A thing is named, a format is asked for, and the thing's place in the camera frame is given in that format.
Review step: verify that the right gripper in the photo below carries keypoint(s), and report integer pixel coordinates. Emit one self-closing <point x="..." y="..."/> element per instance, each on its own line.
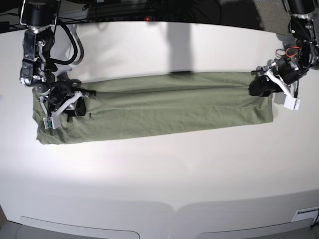
<point x="57" y="90"/>

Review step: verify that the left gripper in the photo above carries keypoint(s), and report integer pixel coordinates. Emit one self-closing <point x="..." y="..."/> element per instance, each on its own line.
<point x="287" y="70"/>

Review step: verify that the green T-shirt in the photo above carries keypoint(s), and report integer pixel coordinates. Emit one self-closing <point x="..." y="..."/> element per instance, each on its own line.
<point x="158" y="105"/>

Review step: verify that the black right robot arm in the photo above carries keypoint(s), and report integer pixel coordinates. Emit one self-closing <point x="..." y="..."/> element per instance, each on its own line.
<point x="41" y="19"/>

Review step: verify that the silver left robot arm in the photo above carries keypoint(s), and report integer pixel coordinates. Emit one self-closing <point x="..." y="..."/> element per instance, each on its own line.
<point x="300" y="54"/>

